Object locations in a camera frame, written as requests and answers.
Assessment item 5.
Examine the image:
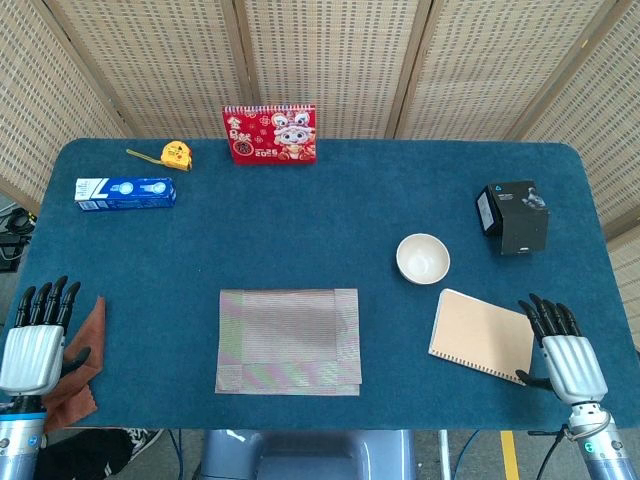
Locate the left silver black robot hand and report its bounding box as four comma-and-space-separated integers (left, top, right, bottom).
0, 275, 92, 399

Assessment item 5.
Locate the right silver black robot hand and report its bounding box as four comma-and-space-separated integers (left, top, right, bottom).
515, 293, 609, 403

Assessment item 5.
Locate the cream white bowl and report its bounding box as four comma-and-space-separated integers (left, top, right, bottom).
396, 233, 451, 286

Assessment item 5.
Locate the beige woven placemat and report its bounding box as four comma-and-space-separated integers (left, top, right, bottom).
214, 288, 363, 397

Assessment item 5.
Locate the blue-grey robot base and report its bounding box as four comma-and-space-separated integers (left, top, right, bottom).
192, 429, 416, 480

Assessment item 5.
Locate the rust brown cloth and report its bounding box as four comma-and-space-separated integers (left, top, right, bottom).
43, 295, 107, 434

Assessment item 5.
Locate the kraft cover spiral notebook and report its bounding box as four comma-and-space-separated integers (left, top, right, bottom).
428, 288, 536, 387

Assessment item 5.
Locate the black white sneaker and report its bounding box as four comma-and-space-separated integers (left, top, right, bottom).
124, 427, 164, 459

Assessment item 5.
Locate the black cardboard box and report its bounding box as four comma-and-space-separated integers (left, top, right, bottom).
475, 180, 551, 257

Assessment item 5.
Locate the white table leg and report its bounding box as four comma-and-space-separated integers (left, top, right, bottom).
438, 429, 452, 480

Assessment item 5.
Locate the blue toothpaste box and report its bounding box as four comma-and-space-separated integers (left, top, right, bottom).
74, 177, 177, 213

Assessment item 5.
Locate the yellow tape measure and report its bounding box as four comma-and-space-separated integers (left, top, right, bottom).
125, 141, 194, 173

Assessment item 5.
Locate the blue felt table cover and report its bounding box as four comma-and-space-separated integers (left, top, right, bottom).
9, 138, 626, 432

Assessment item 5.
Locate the red desk calendar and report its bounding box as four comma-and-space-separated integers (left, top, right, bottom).
222, 104, 318, 165

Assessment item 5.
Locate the woven bamboo folding screen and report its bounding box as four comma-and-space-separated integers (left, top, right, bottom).
0, 0, 640, 241

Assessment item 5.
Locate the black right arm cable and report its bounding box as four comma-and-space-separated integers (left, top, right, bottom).
542, 427, 572, 480

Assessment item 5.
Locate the black cable bundle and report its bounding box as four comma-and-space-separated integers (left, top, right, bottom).
0, 207, 37, 274

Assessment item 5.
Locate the blue cable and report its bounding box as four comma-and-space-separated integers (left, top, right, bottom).
452, 429, 481, 480
168, 429, 185, 480

